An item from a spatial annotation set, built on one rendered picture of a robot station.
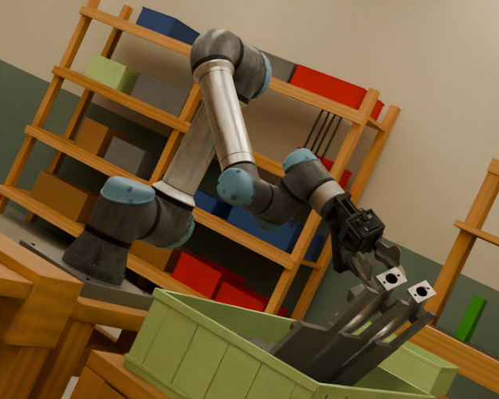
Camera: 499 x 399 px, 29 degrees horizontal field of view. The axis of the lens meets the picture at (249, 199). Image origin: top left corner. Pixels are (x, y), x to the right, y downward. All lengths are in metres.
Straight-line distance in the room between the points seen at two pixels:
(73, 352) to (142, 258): 5.69
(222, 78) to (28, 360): 0.73
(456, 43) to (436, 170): 1.01
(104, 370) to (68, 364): 0.19
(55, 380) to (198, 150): 0.63
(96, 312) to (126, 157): 5.96
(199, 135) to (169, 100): 5.66
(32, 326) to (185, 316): 0.30
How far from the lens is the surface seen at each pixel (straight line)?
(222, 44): 2.18
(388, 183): 7.43
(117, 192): 2.18
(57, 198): 8.44
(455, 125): 7.37
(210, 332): 1.84
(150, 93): 8.08
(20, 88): 9.83
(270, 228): 2.10
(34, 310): 1.91
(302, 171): 2.06
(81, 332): 2.09
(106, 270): 2.19
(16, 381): 1.99
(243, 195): 1.97
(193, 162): 2.28
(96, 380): 1.95
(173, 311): 1.89
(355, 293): 1.85
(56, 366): 2.09
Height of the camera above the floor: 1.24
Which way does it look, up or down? 1 degrees down
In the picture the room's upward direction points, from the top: 25 degrees clockwise
